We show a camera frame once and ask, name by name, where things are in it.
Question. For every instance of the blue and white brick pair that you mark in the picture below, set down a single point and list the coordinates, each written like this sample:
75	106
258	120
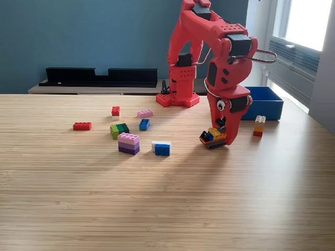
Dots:
162	150

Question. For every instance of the small blue brick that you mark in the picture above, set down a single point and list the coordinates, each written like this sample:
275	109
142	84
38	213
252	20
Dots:
144	124

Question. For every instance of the black shelf unit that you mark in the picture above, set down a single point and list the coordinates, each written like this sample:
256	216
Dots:
78	78

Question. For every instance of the white yellow red brick tower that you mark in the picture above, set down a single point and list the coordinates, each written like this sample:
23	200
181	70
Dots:
259	128

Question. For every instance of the red and white brick stack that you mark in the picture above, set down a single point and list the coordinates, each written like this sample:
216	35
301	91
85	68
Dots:
115	112

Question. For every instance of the green brick stack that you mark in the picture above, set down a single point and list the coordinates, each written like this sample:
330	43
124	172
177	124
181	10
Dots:
117	130

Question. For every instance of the small yellow toy digger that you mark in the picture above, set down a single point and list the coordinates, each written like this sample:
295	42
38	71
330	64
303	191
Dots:
213	137

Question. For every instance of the pale wooden sideboard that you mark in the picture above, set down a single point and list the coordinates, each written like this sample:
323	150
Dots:
78	91

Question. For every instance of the flat red brick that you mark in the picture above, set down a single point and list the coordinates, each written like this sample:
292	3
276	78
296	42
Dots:
82	126

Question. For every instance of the purple and pink brick stack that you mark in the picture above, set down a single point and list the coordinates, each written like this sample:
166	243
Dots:
128	145

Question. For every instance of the blue plastic bin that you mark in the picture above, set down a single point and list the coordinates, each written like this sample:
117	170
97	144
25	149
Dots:
264	109

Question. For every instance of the white window frame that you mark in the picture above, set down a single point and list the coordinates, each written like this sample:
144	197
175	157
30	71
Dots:
284	26

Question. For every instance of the grey wall heater unit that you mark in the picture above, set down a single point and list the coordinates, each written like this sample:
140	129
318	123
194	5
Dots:
293	65

